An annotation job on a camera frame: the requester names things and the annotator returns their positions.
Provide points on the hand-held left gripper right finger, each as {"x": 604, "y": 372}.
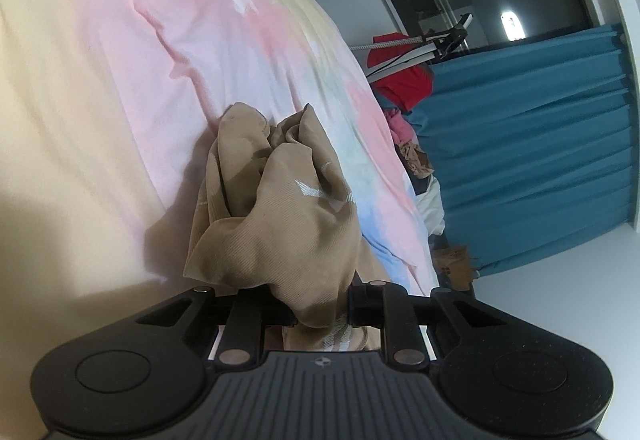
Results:
{"x": 395, "y": 315}

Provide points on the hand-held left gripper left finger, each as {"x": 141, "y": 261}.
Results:
{"x": 247, "y": 315}

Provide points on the tan shirt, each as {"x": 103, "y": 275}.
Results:
{"x": 290, "y": 220}

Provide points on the pink clothes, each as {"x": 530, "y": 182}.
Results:
{"x": 402, "y": 127}

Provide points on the brown paper bag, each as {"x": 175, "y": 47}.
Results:
{"x": 452, "y": 265}

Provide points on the white garment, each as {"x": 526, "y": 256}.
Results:
{"x": 430, "y": 205}

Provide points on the black garment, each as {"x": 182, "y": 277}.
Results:
{"x": 422, "y": 177}

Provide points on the tan lace garment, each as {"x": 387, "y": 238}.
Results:
{"x": 416, "y": 159}

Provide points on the blue curtain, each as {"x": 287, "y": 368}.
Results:
{"x": 525, "y": 144}

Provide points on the red cloth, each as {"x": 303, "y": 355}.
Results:
{"x": 405, "y": 87}

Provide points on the garment steamer stand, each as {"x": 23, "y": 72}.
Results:
{"x": 415, "y": 52}

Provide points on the pastel tie-dye bed sheet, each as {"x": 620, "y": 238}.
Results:
{"x": 125, "y": 69}

